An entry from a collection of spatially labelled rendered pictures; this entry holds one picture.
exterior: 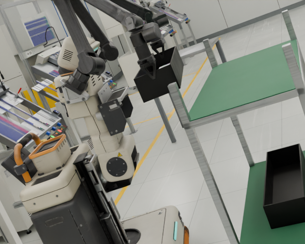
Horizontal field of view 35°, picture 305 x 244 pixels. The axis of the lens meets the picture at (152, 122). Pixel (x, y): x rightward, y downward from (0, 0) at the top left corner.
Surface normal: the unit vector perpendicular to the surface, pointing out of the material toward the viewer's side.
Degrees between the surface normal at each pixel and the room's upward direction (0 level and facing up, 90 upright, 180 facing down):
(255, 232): 0
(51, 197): 90
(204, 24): 90
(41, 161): 92
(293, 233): 0
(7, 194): 90
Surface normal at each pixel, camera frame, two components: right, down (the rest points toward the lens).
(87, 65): -0.45, 0.03
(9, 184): 0.90, -0.29
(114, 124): -0.08, 0.29
